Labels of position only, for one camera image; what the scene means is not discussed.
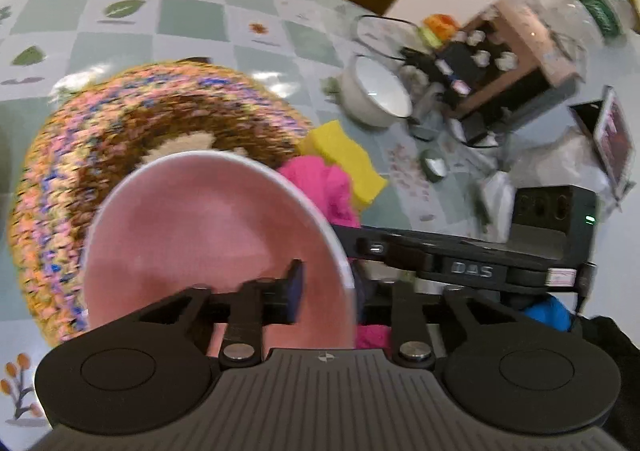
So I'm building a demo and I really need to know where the magenta cloth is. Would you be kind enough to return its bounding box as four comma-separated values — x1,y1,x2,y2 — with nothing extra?
277,156,392,351

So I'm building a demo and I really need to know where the white bowl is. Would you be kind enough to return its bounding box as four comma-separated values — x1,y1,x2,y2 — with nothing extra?
340,53,413,128

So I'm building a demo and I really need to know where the yellow sponge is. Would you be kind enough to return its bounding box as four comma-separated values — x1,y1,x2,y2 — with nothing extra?
297,120,390,206

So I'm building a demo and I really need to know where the leaf print checked tablecloth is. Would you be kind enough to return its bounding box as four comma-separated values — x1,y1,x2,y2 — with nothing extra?
0,0,501,437

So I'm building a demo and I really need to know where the pink bowl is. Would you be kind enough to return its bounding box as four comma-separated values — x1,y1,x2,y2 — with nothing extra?
81,151,357,349

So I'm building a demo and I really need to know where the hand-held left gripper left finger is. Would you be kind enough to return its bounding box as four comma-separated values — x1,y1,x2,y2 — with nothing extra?
140,258,306,366

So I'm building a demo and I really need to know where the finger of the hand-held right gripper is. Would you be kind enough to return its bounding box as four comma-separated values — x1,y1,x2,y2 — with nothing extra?
331,224,393,263

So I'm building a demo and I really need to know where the tablet with pink screen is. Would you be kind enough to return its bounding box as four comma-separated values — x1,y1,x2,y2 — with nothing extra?
570,86,636,198

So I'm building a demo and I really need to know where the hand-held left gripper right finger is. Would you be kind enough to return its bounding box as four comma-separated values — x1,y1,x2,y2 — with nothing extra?
356,271,483,368

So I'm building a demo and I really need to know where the orange yellow toy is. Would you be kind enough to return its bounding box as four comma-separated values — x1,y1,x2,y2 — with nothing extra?
421,13,462,48

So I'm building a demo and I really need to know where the white plastic bag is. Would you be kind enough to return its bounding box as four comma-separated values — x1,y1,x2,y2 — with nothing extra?
475,126,621,232

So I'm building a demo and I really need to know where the cardboard box with stickers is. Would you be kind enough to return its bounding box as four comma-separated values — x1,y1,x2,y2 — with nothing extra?
457,0,581,119

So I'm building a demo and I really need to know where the person's right hand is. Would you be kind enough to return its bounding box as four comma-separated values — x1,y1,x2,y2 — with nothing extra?
522,295,572,333

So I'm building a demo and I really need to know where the black cable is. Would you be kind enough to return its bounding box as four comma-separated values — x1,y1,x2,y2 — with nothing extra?
354,14,417,62

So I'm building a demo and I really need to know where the multicolour woven round mat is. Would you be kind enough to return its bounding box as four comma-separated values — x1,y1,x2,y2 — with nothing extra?
9,62,315,347

